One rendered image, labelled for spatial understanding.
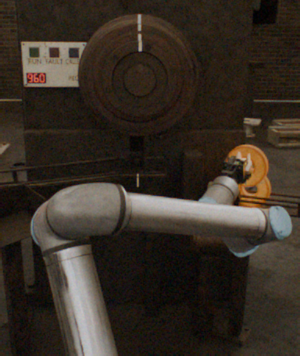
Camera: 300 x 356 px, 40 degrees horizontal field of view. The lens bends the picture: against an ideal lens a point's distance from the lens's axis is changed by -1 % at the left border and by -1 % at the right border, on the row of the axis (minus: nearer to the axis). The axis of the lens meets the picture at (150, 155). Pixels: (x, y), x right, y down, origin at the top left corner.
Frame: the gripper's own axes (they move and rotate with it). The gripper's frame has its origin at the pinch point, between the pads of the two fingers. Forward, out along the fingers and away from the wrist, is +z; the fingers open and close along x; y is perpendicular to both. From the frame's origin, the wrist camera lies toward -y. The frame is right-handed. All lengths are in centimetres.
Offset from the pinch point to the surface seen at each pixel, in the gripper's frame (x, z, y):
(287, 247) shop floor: -1, 74, -109
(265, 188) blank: -5.7, 4.5, -14.1
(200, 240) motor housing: 14.8, -13.0, -32.9
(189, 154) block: 27.2, 7.2, -6.6
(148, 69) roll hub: 36.6, -1.2, 32.9
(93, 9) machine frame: 68, 12, 51
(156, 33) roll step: 38, 10, 42
